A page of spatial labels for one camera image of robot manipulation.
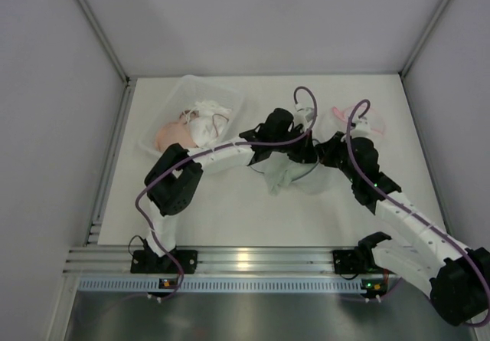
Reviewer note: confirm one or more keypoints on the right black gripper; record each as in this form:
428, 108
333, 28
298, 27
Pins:
333, 149

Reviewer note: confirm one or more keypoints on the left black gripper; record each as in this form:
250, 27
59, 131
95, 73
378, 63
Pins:
302, 151

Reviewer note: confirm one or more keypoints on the blue-trimmed mesh laundry bag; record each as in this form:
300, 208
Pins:
310, 179

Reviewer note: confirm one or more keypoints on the light green bra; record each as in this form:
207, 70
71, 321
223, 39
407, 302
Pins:
279, 172

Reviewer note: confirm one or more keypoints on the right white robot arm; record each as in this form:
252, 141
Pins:
454, 277

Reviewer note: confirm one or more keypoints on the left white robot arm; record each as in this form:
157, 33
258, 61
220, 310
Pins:
173, 180

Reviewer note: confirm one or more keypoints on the pink-trimmed mesh laundry bag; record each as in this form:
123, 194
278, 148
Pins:
336, 119

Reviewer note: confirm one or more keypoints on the white perforated plastic basket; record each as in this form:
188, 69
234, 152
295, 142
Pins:
169, 106

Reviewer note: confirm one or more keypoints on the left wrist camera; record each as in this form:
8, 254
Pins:
303, 115

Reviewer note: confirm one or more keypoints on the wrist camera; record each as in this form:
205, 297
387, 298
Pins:
360, 127
303, 115

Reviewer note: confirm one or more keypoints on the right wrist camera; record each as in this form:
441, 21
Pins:
360, 127

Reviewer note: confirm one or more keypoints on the right aluminium frame post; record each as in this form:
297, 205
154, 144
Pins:
424, 37

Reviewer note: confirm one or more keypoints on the aluminium frame post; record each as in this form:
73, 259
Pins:
97, 29
424, 37

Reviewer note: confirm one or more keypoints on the left aluminium frame post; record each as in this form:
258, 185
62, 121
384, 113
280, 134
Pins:
97, 29

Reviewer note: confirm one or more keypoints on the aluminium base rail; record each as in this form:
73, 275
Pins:
211, 261

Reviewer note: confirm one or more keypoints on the grey slotted cable duct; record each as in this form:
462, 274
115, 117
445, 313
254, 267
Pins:
232, 285

